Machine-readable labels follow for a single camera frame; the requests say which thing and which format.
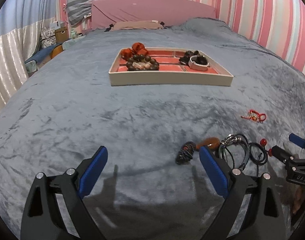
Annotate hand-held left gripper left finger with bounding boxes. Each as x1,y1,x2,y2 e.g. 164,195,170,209
20,145,118,240

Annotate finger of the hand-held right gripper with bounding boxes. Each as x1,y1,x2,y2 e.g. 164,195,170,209
289,133,305,153
272,145,297,165

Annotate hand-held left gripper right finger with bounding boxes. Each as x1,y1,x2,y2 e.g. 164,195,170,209
193,145,287,240

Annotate black hair tie red beads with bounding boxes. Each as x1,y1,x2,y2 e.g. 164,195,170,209
250,138,273,165

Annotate cream jewelry tray red lining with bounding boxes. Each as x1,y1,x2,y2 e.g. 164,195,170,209
108,47,234,87

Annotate dark wooden bead bracelet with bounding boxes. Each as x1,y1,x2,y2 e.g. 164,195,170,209
126,54,160,72

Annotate person's right hand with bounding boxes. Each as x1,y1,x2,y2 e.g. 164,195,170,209
291,186,305,215

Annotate amber stone pendant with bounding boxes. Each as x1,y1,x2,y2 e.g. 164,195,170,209
196,137,220,151

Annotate grey plush blanket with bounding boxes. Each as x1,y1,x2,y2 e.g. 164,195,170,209
0,17,305,240

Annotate blue cushion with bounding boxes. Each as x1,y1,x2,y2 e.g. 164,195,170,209
25,45,55,64

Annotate white sheer curtain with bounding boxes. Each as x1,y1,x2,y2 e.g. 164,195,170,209
0,21,44,123

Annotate brown storage box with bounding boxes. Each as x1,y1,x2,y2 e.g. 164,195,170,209
55,26,68,42

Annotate patterned fabric bag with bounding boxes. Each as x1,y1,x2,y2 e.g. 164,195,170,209
40,27,56,48

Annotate tan pillow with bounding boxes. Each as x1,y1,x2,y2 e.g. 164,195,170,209
112,20,165,30

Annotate pink pillow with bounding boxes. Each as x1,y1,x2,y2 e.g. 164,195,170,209
91,0,217,29

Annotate blue curtain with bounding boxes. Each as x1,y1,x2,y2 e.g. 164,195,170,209
0,0,60,43

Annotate dark grey bead bracelet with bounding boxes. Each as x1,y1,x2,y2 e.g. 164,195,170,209
176,142,197,165

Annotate black braided cord bracelet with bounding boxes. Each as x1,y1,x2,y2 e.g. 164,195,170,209
219,134,250,169

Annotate red string bracelet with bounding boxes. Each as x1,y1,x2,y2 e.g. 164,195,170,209
241,109,267,123

